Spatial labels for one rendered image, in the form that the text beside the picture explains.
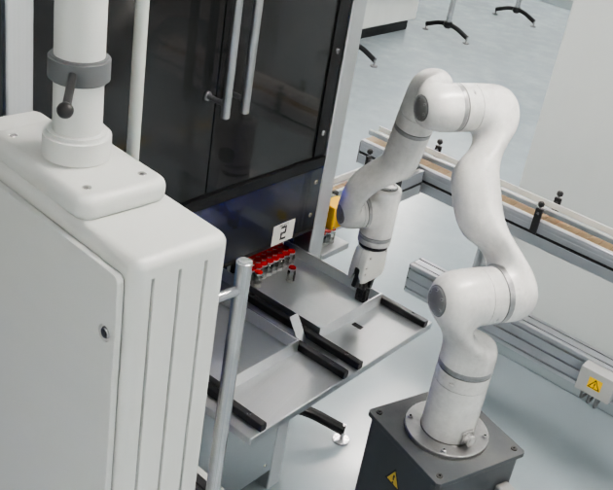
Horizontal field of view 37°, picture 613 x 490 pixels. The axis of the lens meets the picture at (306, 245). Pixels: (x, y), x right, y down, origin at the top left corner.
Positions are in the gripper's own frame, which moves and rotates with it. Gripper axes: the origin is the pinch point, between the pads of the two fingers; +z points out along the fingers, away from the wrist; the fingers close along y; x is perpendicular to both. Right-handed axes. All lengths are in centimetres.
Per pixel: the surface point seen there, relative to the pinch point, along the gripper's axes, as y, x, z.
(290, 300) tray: 12.8, -13.2, 4.3
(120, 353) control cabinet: 107, 29, -48
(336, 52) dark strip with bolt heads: -3, -24, -57
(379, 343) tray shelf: 8.6, 13.2, 4.5
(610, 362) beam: -89, 44, 37
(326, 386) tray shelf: 32.6, 15.5, 4.5
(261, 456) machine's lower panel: 0, -24, 74
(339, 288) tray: -2.9, -9.2, 4.2
